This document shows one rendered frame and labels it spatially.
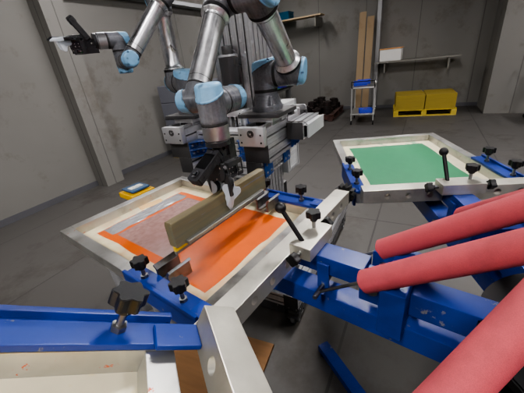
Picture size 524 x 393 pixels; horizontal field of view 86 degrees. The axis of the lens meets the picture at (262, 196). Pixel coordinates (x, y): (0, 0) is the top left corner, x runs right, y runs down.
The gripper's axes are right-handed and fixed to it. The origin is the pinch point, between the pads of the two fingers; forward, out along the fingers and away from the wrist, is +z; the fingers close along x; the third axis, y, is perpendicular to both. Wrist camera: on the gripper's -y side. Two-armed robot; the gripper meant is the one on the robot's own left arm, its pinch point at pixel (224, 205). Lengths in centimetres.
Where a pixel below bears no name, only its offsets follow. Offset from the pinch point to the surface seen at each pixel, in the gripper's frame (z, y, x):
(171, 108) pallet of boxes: 20, 261, 376
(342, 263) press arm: 5.0, -3.2, -39.6
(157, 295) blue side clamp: 8.2, -30.5, -5.1
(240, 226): 13.6, 8.6, 3.1
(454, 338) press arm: 17, -1, -63
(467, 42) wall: -24, 796, -6
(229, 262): 13.5, -8.5, -7.1
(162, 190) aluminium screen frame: 11, 14, 56
